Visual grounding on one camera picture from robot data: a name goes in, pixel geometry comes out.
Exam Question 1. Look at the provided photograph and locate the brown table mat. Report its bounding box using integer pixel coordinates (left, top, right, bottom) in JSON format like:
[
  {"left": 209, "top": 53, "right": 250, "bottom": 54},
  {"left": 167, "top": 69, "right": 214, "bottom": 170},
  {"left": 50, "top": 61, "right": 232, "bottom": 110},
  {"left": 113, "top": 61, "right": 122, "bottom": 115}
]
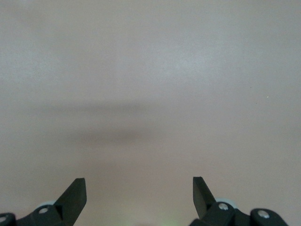
[{"left": 0, "top": 0, "right": 301, "bottom": 226}]

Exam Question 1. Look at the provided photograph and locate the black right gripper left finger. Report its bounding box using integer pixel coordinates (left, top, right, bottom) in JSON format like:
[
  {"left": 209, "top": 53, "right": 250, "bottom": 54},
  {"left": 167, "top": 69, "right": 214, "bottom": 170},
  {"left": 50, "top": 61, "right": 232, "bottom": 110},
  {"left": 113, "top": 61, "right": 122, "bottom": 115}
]
[{"left": 0, "top": 178, "right": 87, "bottom": 226}]

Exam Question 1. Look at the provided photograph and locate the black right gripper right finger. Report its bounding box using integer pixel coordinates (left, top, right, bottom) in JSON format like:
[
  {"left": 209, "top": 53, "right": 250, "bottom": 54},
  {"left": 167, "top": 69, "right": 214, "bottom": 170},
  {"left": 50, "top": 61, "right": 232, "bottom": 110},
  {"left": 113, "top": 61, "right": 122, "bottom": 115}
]
[{"left": 190, "top": 176, "right": 289, "bottom": 226}]

